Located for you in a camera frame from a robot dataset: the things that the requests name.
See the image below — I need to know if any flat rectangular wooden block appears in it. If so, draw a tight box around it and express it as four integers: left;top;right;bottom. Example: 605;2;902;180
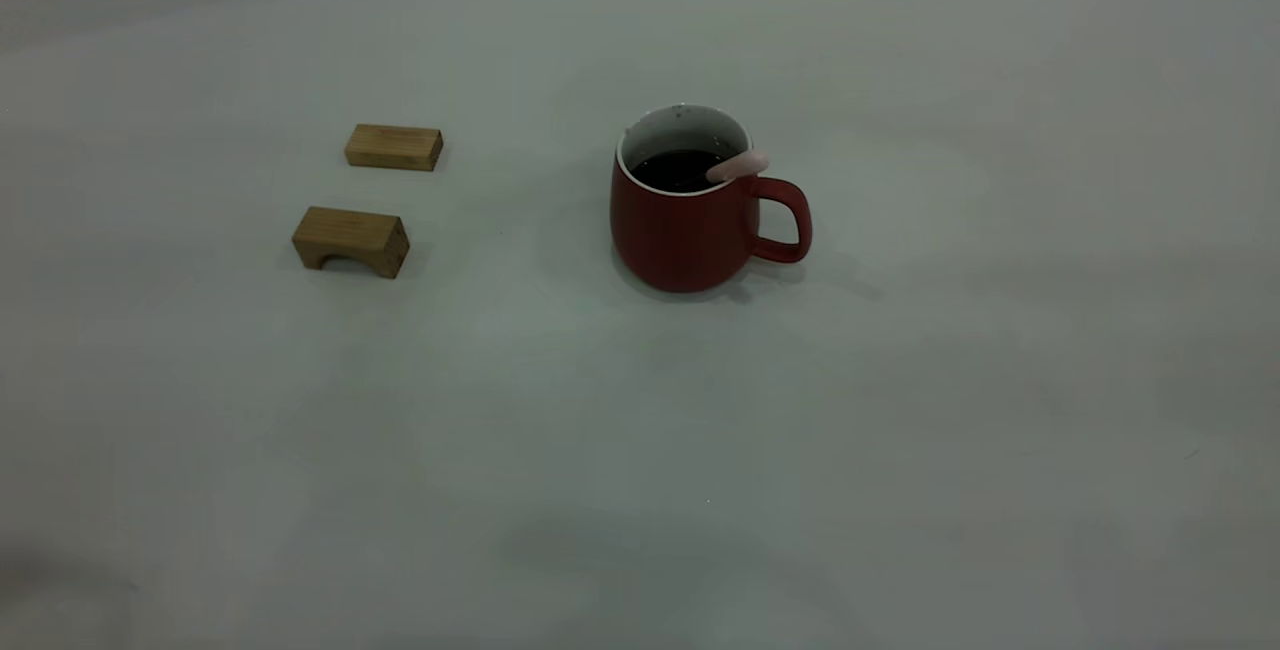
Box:
345;124;444;172

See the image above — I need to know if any arched wooden block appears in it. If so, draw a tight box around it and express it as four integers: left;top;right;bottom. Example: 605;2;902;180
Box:
291;206;411;280

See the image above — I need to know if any red ceramic mug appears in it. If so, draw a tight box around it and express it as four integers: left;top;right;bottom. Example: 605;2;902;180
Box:
609;104;813;293

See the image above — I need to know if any pink handled metal spoon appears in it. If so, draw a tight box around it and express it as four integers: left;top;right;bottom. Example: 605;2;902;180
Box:
705;149;772;184

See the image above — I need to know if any dark coffee liquid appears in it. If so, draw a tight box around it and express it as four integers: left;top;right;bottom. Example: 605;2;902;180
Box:
630;151;739;194

